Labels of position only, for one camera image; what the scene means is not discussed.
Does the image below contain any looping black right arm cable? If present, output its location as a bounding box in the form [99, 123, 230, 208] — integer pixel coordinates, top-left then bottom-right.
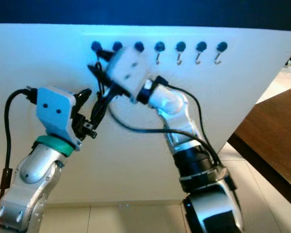
[108, 103, 220, 166]

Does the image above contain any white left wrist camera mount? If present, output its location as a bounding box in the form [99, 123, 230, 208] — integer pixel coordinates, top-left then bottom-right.
[36, 86, 83, 150]

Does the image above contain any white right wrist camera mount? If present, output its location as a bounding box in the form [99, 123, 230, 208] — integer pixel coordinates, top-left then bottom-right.
[107, 48, 148, 98]

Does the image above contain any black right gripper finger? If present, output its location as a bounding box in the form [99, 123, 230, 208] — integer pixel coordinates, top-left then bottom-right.
[98, 49, 119, 63]
[88, 64, 117, 91]

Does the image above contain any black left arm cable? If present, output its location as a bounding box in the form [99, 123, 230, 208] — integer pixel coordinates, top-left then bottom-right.
[0, 87, 38, 233]

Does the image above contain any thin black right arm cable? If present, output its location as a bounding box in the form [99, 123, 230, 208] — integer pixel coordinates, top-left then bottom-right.
[154, 75, 221, 166]

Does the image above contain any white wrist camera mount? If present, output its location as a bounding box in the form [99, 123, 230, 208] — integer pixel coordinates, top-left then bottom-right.
[107, 48, 148, 98]
[36, 86, 83, 150]

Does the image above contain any brown wooden table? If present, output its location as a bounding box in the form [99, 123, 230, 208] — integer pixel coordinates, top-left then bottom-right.
[228, 85, 291, 214]

